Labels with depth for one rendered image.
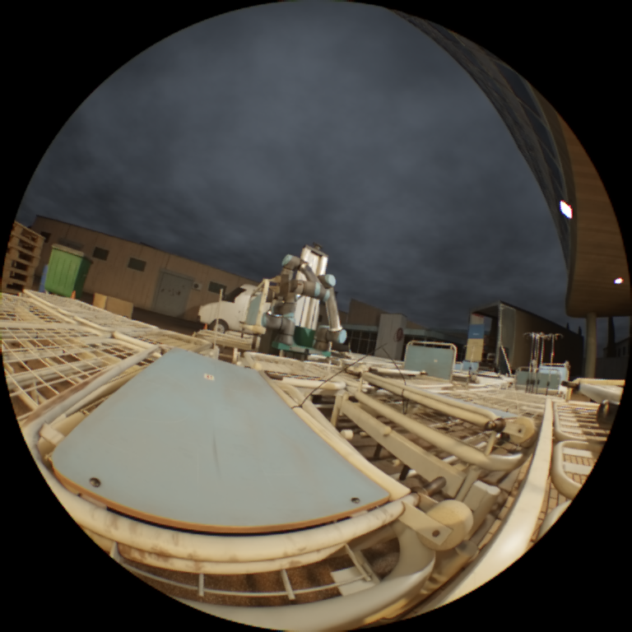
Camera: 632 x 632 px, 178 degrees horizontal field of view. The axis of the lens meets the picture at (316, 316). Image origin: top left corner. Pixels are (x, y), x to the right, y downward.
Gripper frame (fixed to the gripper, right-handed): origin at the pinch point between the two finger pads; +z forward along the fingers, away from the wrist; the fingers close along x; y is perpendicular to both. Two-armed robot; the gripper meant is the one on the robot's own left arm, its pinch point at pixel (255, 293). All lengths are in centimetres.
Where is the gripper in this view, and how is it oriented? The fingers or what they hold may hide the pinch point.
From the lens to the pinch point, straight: 159.7
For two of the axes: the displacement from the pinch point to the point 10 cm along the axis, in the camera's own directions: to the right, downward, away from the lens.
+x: -0.4, 10.0, -0.5
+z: -9.0, -0.6, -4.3
